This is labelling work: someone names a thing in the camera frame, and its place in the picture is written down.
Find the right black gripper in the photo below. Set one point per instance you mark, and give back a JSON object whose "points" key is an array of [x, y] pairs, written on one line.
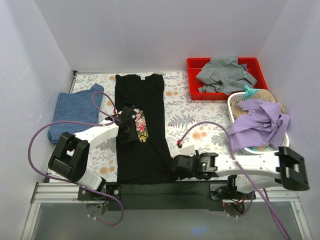
{"points": [[178, 166]]}

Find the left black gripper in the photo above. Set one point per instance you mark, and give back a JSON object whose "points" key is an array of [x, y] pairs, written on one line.
{"points": [[130, 135]]}

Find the black floral print t-shirt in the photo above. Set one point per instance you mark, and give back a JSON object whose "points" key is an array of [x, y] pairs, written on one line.
{"points": [[147, 159]]}

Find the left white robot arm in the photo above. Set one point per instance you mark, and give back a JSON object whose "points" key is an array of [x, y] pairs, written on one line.
{"points": [[70, 155]]}

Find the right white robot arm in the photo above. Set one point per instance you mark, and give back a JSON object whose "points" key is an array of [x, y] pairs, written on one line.
{"points": [[246, 173]]}

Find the blue checkered folded shirt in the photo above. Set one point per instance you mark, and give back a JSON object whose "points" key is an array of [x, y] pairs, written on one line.
{"points": [[75, 107]]}

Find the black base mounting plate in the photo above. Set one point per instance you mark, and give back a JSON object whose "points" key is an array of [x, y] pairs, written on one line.
{"points": [[179, 195]]}

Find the white plastic laundry basket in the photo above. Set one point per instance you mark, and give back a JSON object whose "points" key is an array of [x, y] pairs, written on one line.
{"points": [[237, 97]]}

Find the lilac purple shirt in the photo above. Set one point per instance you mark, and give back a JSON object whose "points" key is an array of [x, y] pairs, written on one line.
{"points": [[263, 124]]}

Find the teal garment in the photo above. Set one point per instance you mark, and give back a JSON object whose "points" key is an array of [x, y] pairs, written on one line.
{"points": [[249, 92]]}

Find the red plastic bin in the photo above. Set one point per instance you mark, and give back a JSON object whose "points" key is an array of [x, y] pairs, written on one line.
{"points": [[194, 66]]}

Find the beige garment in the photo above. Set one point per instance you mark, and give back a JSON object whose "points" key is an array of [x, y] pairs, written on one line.
{"points": [[263, 94]]}

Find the grey shirt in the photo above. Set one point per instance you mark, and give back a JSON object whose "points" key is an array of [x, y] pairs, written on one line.
{"points": [[224, 74]]}

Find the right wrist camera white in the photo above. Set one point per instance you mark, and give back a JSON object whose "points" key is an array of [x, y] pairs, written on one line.
{"points": [[187, 148]]}

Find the aluminium frame rail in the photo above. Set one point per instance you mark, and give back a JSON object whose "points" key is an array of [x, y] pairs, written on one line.
{"points": [[68, 193]]}

